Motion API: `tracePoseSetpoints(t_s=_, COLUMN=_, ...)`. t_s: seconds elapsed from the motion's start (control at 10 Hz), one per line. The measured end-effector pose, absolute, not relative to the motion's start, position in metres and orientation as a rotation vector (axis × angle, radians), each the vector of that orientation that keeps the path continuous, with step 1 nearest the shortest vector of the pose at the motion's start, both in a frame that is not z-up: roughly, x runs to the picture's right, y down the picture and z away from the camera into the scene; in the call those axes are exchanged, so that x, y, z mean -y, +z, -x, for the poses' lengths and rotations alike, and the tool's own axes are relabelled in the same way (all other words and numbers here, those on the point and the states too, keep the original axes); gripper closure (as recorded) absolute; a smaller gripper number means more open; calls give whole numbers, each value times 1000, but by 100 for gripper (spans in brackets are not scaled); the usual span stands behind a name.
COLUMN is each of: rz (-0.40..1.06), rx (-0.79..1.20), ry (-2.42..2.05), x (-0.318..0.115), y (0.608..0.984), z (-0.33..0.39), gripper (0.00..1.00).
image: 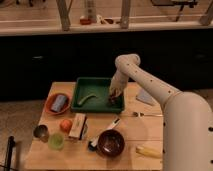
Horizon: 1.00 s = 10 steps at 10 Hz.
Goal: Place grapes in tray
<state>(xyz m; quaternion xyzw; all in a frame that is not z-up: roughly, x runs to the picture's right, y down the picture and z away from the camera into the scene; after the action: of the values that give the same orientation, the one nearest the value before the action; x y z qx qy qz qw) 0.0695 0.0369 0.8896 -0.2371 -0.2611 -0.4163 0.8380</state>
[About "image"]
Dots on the green bean pod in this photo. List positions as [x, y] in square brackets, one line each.
[84, 99]

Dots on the green plastic cup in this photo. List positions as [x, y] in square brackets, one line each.
[56, 141]

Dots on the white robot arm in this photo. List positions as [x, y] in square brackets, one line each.
[187, 117]

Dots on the green plastic tray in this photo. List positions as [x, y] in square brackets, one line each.
[100, 87]

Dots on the dark grape bunch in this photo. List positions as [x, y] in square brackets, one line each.
[112, 99]

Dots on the grey can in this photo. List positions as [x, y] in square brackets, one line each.
[58, 103]

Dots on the wooden block brush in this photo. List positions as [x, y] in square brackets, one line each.
[78, 126]

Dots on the yellow banana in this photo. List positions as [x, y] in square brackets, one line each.
[149, 152]

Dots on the metal cup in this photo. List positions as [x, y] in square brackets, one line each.
[42, 133]

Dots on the black chair frame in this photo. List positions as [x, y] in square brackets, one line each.
[9, 151]

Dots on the grey cloth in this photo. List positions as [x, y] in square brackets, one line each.
[145, 97]

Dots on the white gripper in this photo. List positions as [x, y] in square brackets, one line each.
[117, 85]

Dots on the red object on shelf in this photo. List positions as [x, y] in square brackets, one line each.
[84, 21]

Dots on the metal fork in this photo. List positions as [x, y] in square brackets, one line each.
[140, 114]

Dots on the white handled brush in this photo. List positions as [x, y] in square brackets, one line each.
[92, 144]

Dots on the dark brown bowl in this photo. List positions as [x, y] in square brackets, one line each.
[111, 143]

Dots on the orange fruit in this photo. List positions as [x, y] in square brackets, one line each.
[65, 125]

